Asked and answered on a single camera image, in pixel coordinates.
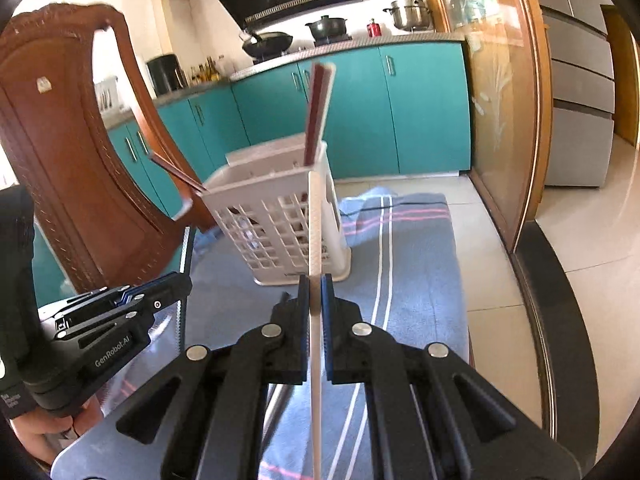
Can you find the silver refrigerator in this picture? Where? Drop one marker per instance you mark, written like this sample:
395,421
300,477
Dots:
580,135

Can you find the white dish rack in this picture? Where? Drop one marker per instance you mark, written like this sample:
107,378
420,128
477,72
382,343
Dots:
107,95

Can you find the black cooking pot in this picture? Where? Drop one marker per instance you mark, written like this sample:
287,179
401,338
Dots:
326,30

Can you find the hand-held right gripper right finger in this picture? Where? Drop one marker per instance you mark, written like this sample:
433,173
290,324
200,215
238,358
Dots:
340,345

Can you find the stainless steel stock pot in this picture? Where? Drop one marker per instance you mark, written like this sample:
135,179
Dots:
410,15

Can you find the gas stove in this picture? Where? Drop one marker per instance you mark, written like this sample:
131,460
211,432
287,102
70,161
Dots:
334,39

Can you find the person's left hand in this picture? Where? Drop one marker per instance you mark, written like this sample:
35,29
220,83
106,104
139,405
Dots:
35,435

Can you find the teal base cabinets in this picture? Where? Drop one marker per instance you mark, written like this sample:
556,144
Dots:
425,110

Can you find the blue plaid cloth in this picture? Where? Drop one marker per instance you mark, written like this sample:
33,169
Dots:
400,285

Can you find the wood framed glass sliding door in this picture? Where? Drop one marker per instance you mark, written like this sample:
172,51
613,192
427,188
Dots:
495,110

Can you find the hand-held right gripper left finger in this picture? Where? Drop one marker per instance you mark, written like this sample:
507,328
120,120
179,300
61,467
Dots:
292,340

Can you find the carved wooden chair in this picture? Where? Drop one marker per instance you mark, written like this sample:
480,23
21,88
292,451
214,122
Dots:
65,160

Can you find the brown wooden door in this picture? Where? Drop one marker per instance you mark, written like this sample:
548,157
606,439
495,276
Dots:
622,85

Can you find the black air fryer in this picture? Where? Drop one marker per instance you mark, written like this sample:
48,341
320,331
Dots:
167,75

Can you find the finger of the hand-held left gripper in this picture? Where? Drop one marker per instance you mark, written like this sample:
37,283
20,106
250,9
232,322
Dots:
95,297
165,295

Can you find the brown chopstick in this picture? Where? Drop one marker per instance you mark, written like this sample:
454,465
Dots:
312,110
177,172

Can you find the red canister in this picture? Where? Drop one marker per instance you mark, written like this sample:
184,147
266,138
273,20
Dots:
374,29

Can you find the black wok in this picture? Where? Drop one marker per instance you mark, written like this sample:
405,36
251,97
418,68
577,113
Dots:
267,44

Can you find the white perforated utensil basket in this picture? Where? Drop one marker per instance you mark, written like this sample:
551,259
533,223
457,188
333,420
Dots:
337,240

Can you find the cluster of condiment bottles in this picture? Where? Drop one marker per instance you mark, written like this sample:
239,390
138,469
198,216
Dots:
205,72

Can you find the cream chopstick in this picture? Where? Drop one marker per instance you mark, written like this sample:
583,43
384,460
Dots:
325,95
315,235

